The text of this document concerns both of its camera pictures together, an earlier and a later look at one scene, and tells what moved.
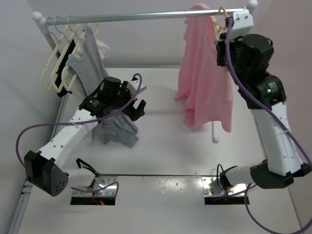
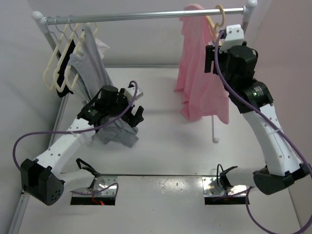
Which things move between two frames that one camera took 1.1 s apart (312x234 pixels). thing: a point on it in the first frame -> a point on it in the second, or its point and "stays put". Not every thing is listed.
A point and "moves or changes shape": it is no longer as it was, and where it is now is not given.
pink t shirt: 204,87 moves or changes shape
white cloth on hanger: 100,45 stays put
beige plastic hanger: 217,27 moves or changes shape
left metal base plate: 100,186 stays put
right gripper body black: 222,59 -> 210,57
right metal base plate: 211,187 stays put
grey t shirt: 86,71 stays put
